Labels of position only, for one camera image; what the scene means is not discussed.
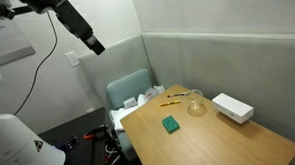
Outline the black side table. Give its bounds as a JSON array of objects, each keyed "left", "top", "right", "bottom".
[{"left": 39, "top": 108, "right": 141, "bottom": 165}]

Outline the orange handled clamp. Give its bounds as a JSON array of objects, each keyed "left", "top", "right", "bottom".
[{"left": 83, "top": 125, "right": 107, "bottom": 140}]

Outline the teal upholstered chair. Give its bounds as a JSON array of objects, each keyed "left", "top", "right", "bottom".
[{"left": 106, "top": 68, "right": 152, "bottom": 161}]

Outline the black cable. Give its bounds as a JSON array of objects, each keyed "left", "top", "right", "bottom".
[{"left": 13, "top": 10, "right": 60, "bottom": 118}]

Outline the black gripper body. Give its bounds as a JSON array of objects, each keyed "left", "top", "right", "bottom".
[{"left": 20, "top": 0, "right": 105, "bottom": 55}]

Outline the black marker pen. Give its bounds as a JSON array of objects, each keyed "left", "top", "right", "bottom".
[{"left": 167, "top": 92, "right": 190, "bottom": 98}]

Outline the white wall switch plate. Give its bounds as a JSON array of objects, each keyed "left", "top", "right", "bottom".
[{"left": 65, "top": 51, "right": 80, "bottom": 67}]

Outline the grey wall board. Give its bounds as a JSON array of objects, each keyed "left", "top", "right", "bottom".
[{"left": 0, "top": 20, "right": 36, "bottom": 65}]

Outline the green sponge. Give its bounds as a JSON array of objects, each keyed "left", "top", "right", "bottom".
[{"left": 162, "top": 116, "right": 180, "bottom": 134}]

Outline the white rectangular box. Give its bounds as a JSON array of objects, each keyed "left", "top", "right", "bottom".
[{"left": 212, "top": 93, "right": 253, "bottom": 124}]

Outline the clear glass bowl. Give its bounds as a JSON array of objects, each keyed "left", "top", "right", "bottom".
[{"left": 187, "top": 89, "right": 205, "bottom": 117}]

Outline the yellow pen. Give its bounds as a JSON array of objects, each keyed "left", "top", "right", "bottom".
[{"left": 159, "top": 100, "right": 182, "bottom": 106}]

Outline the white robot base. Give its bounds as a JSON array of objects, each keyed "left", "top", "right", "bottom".
[{"left": 0, "top": 114, "right": 65, "bottom": 165}]

